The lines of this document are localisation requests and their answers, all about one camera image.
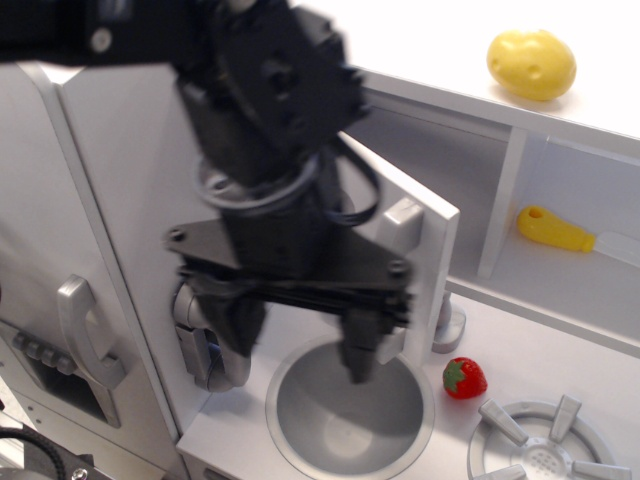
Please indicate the red toy strawberry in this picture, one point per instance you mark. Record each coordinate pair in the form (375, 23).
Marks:
(463, 378)

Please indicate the grey toy telephone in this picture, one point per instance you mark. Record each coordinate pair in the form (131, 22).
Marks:
(200, 350)

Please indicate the grey round sink bowl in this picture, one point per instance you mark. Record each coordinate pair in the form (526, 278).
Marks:
(327, 427)

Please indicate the grey stove burner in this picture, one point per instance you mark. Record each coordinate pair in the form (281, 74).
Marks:
(539, 440)

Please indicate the grey fridge door handle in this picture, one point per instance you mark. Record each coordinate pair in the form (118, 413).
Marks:
(75, 301)

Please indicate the grey toy faucet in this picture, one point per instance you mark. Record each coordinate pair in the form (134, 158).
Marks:
(450, 326)

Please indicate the yellow handled toy knife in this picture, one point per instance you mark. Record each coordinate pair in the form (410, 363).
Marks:
(543, 226)

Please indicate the white toy kitchen cabinet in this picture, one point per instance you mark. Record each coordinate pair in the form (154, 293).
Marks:
(543, 322)

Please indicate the yellow toy potato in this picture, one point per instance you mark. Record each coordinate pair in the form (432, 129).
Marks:
(532, 64)

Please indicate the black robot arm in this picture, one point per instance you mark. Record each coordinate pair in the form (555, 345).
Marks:
(267, 90)

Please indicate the white toy fridge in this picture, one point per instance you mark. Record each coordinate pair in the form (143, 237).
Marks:
(93, 173)

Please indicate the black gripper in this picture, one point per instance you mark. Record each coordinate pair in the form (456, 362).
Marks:
(297, 247)

